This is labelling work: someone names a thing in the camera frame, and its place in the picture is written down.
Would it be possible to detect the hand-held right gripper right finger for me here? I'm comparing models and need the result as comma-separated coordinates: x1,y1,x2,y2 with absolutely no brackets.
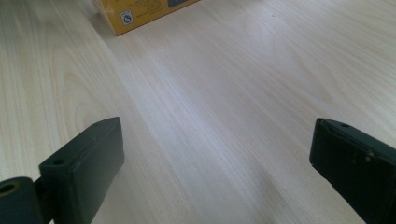
308,117,396,224

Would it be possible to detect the yellow cardboard box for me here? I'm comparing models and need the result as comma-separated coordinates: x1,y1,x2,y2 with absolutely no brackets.
92,0,201,37

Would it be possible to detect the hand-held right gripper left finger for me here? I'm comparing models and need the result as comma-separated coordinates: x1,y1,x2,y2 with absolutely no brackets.
38,116,126,224

